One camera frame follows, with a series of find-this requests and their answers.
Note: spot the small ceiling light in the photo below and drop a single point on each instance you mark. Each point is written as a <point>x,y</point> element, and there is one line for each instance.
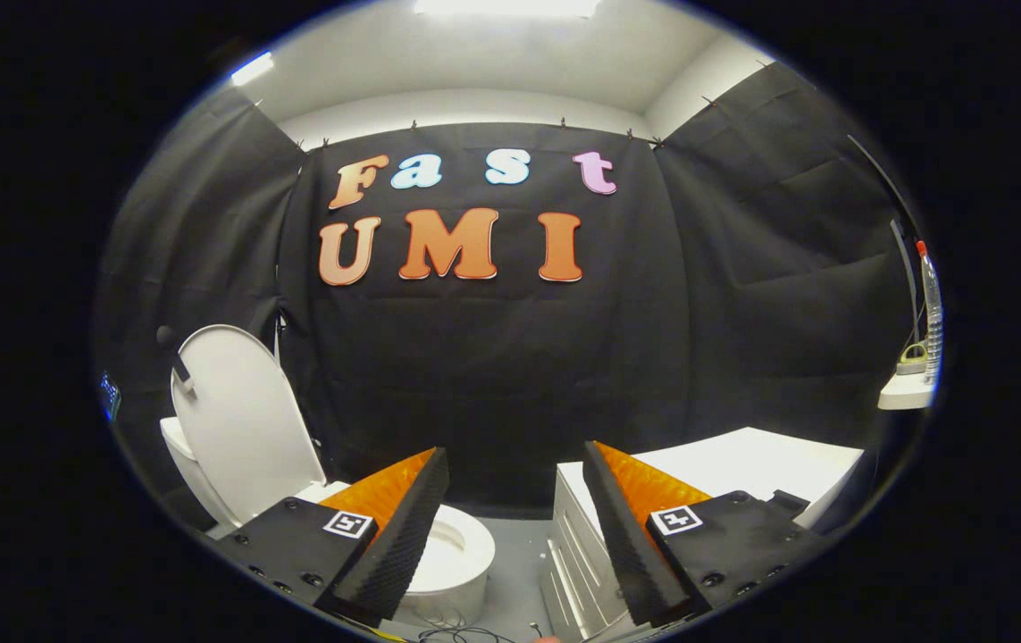
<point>253,69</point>

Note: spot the thin grey rod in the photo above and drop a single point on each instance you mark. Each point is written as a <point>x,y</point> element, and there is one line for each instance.
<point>908,286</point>

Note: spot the black block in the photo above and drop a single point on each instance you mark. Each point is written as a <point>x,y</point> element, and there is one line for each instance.
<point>787,504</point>

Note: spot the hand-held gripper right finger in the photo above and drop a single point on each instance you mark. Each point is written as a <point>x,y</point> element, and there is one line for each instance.
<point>631,536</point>

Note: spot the small grey green device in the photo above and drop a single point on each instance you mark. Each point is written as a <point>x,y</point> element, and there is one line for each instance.
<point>912,361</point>

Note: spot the large ceiling light panel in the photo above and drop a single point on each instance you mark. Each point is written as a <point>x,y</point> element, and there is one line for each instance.
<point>506,6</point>

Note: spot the white drawer cabinet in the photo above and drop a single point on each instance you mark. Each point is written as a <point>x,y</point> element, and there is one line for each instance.
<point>742,460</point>

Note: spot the black backdrop cloth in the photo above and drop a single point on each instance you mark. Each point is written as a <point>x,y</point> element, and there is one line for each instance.
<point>492,375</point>

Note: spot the clear plastic bottle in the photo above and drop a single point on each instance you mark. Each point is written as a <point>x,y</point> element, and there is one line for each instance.
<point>932,313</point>

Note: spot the white toilet body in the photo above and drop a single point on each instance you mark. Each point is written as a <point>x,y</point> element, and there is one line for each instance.
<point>461,572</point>

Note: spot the small white shelf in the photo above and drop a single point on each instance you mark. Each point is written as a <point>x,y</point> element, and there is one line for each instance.
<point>905,393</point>

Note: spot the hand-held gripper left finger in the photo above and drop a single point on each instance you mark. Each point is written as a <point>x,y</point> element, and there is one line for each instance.
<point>403,536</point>

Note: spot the white toilet lid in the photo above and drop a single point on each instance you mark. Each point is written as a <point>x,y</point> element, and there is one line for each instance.
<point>242,420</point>

